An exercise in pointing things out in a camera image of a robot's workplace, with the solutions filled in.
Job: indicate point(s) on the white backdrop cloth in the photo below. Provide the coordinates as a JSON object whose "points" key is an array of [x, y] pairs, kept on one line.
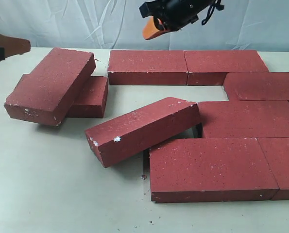
{"points": [[261, 25]]}

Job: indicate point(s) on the red brick third row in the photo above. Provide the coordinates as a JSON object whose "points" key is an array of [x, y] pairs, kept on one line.
{"points": [[239, 119]]}

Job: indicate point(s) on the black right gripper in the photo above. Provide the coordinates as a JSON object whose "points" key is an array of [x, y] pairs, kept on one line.
{"points": [[172, 15]]}

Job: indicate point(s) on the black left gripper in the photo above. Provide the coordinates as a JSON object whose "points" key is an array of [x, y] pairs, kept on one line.
{"points": [[10, 46]]}

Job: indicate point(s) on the red brick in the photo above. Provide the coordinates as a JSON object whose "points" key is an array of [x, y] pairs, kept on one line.
{"points": [[147, 67], [276, 151], [64, 61], [122, 137], [210, 170], [210, 67]]}

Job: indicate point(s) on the red brick second row right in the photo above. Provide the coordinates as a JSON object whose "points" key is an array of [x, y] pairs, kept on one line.
{"points": [[257, 86]]}

